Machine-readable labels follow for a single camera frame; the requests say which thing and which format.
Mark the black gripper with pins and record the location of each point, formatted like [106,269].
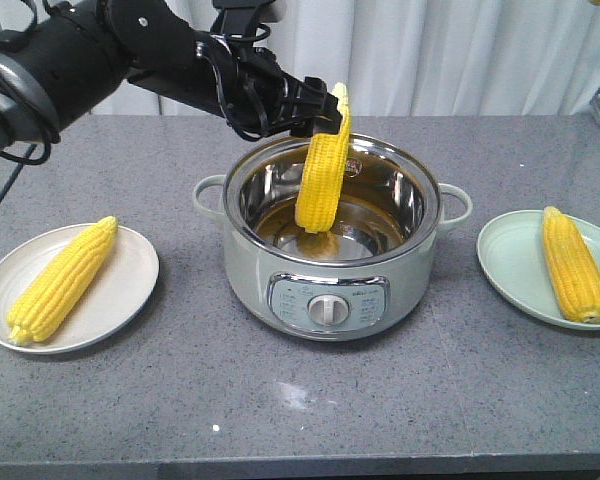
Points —
[258,99]

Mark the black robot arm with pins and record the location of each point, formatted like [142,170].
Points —
[57,70]

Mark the grey curtain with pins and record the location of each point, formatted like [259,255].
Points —
[446,58]

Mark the green electric cooking pot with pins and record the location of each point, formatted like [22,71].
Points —
[365,274]

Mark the green plate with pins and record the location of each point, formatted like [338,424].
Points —
[510,252]

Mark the beige plate left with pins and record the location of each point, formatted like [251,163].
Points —
[118,292]

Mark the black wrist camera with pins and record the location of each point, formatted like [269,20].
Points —
[246,21]

